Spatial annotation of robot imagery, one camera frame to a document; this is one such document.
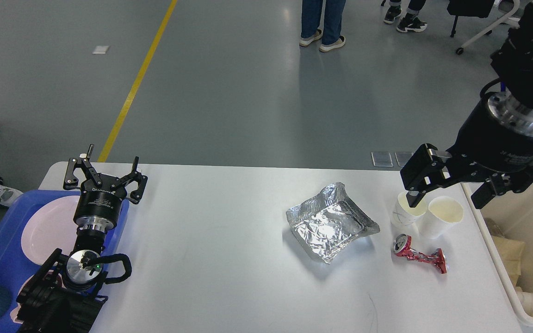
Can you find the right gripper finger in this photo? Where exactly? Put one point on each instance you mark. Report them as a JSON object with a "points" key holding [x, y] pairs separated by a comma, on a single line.
{"points": [[497, 184], [428, 169]]}

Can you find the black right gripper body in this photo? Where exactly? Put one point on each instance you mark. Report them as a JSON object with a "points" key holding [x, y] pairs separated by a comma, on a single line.
{"points": [[495, 141]]}

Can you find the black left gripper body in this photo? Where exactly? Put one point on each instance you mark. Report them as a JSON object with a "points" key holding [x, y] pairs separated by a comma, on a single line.
{"points": [[100, 207]]}

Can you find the pink plate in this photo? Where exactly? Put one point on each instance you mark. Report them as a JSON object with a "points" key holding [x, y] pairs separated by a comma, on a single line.
{"points": [[46, 231]]}

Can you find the brown paper bag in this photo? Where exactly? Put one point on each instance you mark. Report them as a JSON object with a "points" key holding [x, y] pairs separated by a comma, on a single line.
{"points": [[510, 252]]}

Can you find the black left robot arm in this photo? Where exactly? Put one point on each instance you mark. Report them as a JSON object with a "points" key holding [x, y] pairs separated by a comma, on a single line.
{"points": [[63, 296]]}

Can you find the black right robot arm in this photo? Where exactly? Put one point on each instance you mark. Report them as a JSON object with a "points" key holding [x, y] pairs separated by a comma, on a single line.
{"points": [[513, 63]]}

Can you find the floor socket plate right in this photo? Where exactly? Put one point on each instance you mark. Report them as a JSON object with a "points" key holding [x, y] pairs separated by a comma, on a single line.
{"points": [[403, 157]]}

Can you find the floor socket plate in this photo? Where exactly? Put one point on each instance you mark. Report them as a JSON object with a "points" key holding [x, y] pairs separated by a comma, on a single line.
{"points": [[403, 157], [382, 159]]}

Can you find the small white cup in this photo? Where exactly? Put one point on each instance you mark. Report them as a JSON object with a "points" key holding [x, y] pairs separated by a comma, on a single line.
{"points": [[403, 214], [442, 214]]}

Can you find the floor socket plate left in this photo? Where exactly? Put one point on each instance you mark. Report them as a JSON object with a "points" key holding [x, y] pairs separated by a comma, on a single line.
{"points": [[382, 159]]}

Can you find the grey trash in bin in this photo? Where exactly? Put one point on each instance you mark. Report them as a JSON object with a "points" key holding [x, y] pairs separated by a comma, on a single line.
{"points": [[493, 228]]}

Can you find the crushed red soda can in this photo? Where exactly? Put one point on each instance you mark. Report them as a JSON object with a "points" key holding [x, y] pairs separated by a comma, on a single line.
{"points": [[402, 247]]}

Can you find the crumpled aluminium foil tray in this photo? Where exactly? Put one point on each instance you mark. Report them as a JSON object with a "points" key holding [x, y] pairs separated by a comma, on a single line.
{"points": [[328, 222]]}

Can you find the white roll in bin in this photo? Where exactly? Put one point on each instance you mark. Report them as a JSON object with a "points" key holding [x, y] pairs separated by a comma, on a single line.
{"points": [[526, 300]]}

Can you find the white office chair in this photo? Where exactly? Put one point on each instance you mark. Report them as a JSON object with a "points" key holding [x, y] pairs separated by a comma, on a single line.
{"points": [[504, 12]]}

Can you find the person in dark sneakers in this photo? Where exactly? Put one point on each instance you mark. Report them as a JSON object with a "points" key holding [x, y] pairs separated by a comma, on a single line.
{"points": [[411, 21]]}

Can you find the person in blue jeans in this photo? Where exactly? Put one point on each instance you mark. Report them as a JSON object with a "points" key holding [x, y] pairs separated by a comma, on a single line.
{"points": [[322, 20]]}

